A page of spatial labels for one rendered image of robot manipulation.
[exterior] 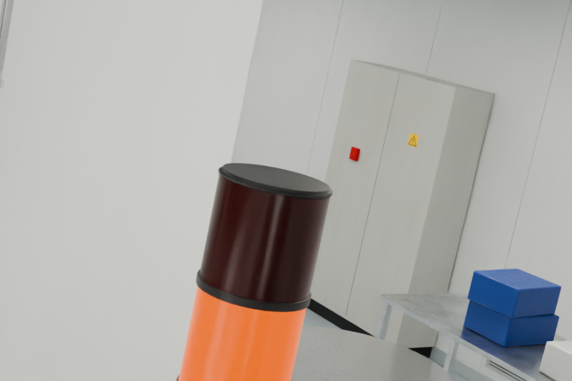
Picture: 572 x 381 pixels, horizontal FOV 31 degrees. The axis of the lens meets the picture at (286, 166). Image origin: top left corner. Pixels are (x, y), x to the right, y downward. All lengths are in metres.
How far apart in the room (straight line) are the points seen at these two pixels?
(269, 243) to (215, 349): 0.05
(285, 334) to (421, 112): 7.02
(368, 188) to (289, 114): 1.82
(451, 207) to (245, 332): 7.08
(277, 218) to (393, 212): 7.17
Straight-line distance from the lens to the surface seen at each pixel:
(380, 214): 7.69
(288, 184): 0.43
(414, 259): 7.42
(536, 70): 7.32
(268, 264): 0.42
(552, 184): 7.14
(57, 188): 1.97
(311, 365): 4.41
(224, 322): 0.43
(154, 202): 2.07
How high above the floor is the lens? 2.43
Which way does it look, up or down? 9 degrees down
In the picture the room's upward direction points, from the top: 12 degrees clockwise
